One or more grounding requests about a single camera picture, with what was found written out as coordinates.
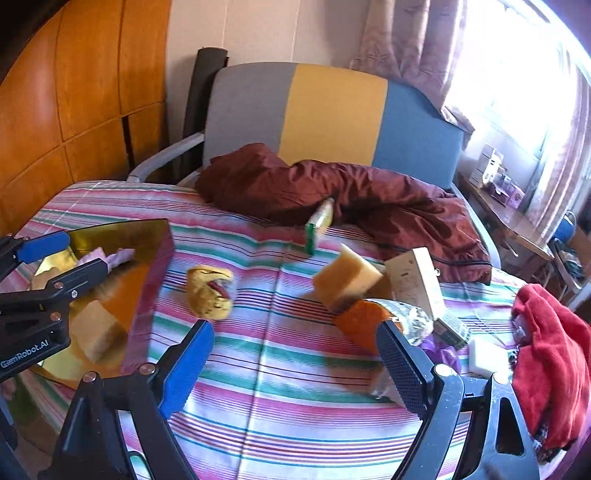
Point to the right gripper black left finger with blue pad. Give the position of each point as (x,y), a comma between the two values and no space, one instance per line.
(91,443)

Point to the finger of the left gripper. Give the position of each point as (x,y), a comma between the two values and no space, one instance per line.
(71,284)
(14,251)

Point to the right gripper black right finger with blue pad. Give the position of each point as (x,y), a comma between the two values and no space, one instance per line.
(498,444)

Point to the pale yellow sponge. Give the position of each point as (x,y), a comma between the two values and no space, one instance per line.
(97,331)

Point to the white foam block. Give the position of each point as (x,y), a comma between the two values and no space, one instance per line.
(486,359)

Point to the pink striped sock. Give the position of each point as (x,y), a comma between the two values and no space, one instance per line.
(121,256)

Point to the green tea box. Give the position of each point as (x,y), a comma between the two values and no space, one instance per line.
(453,331)

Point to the gold maroon tray box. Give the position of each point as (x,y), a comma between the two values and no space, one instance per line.
(128,293)

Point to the red fleece cloth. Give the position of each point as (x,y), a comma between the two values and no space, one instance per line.
(552,374)

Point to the purple wrapper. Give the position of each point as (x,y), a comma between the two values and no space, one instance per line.
(439,352)

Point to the beige sock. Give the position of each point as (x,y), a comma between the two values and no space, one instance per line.
(382,387)

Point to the yellow crumpled snack bag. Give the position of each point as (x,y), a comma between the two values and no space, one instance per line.
(207,292)

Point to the orange wooden cabinet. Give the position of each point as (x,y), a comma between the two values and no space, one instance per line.
(84,100)

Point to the orange foil snack bag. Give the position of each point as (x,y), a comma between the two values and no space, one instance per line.
(359,323)

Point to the white carton box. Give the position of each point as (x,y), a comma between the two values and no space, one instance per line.
(414,281)

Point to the wooden side desk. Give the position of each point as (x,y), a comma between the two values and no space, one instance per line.
(522,250)

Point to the striped tablecloth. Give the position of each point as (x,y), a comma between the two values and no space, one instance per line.
(284,395)

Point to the yellow orange sponge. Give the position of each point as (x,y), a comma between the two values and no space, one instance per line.
(344,280)

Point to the maroon jacket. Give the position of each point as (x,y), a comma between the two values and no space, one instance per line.
(398,211)

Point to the small green yellow box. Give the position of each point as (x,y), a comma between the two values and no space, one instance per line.
(318,223)

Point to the white product box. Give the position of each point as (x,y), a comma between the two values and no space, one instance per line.
(487,167)

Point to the grey yellow blue chair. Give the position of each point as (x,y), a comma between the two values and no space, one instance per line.
(333,115)

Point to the pink curtain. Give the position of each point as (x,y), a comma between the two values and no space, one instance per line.
(419,43)

